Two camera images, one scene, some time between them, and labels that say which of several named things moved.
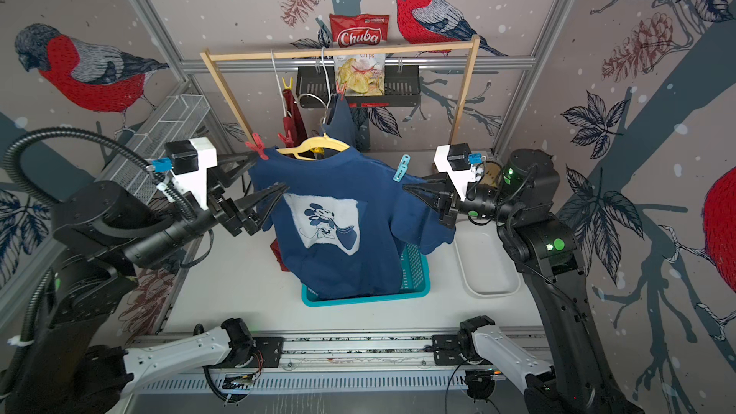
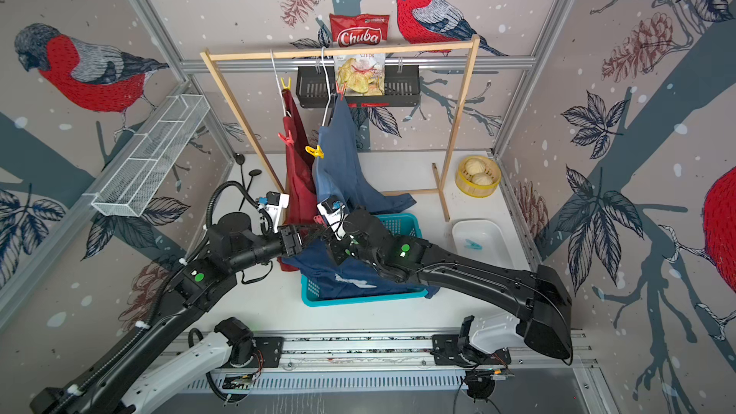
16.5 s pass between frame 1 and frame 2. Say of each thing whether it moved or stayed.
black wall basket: stayed
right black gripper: moved
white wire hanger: stayed
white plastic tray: stayed
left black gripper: moved
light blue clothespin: moved
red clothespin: moved
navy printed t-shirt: moved
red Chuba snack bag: stayed
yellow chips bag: stayed
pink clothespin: stayed
